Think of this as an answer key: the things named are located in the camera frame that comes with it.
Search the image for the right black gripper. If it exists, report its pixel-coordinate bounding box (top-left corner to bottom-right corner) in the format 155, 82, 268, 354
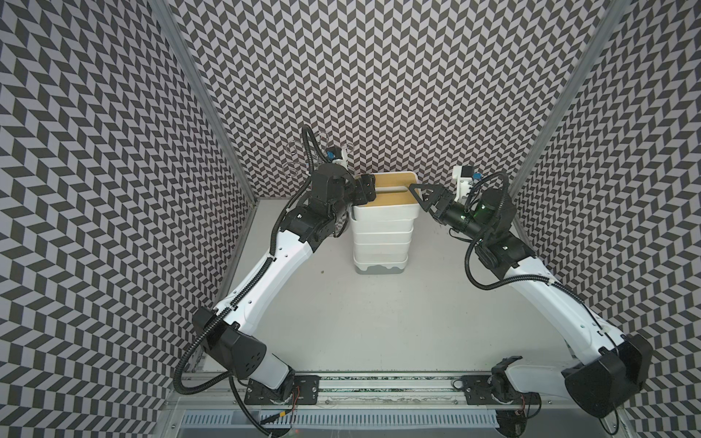
407, 183, 490, 243

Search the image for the grey lid tissue box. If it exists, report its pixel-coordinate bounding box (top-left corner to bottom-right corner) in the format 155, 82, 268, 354
353, 243, 410, 257
350, 219, 414, 234

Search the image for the all white tissue box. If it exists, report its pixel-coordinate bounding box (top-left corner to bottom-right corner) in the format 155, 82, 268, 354
355, 265, 405, 275

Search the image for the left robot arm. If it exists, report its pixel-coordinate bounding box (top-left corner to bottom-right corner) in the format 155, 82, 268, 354
193, 164, 376, 397

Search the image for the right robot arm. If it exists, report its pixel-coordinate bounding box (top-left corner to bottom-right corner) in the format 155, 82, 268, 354
409, 184, 654, 419

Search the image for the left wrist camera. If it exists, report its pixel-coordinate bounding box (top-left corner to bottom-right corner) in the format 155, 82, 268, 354
323, 146, 349, 169

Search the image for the chrome wire cup rack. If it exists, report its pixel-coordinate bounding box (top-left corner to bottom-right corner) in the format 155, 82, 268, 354
285, 130, 355, 183

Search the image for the right black cable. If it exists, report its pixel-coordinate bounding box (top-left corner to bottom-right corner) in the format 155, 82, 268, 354
464, 172, 620, 351

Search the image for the aluminium mounting rail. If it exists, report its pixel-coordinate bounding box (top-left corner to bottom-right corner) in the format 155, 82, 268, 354
163, 372, 580, 410

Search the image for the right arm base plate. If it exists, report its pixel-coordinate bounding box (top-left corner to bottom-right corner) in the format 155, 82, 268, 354
451, 374, 541, 409

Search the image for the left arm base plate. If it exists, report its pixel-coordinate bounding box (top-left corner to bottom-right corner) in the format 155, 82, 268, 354
245, 374, 321, 406

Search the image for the left black corrugated cable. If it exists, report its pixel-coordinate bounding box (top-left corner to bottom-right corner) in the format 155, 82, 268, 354
173, 124, 330, 438

